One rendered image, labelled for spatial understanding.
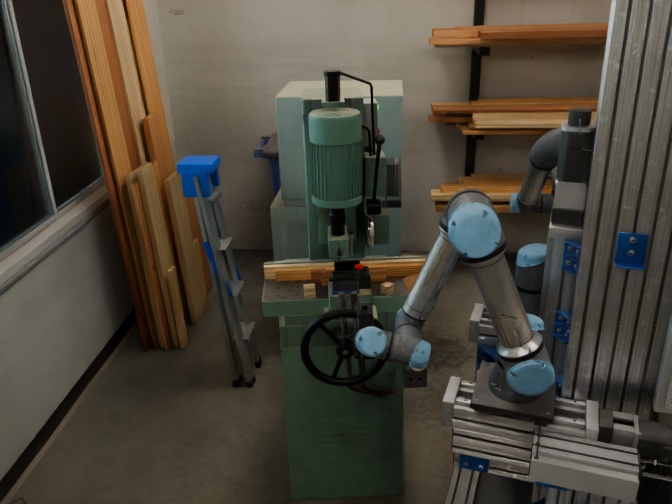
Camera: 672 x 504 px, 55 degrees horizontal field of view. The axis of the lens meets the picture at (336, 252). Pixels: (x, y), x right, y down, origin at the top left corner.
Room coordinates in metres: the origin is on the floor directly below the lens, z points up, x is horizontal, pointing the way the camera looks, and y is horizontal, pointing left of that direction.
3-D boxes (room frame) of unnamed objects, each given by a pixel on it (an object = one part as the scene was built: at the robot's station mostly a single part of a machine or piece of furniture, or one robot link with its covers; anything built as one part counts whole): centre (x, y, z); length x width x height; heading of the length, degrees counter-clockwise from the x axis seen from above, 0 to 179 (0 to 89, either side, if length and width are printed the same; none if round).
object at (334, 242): (2.14, -0.01, 1.03); 0.14 x 0.07 x 0.09; 2
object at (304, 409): (2.24, 0.00, 0.36); 0.58 x 0.45 x 0.71; 2
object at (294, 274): (2.12, -0.09, 0.92); 0.62 x 0.02 x 0.04; 92
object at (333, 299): (1.92, -0.04, 0.92); 0.15 x 0.13 x 0.09; 92
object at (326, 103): (2.26, -0.01, 1.54); 0.08 x 0.08 x 0.17; 2
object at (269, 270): (2.14, -0.03, 0.93); 0.60 x 0.02 x 0.05; 92
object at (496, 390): (1.53, -0.51, 0.87); 0.15 x 0.15 x 0.10
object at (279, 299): (2.01, -0.04, 0.87); 0.61 x 0.30 x 0.06; 92
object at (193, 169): (2.84, 0.56, 0.58); 0.27 x 0.25 x 1.16; 84
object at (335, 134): (2.12, -0.01, 1.35); 0.18 x 0.18 x 0.31
